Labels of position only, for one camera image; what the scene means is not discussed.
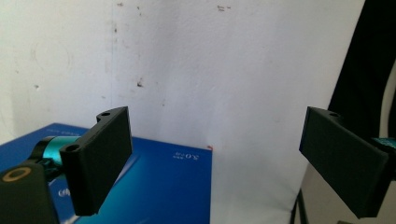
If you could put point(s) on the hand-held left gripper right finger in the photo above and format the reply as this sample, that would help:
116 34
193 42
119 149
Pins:
342 158

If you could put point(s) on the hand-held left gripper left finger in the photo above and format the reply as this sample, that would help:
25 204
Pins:
99 161

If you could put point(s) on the blue cardboard box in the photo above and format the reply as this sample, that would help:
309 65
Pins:
168 186

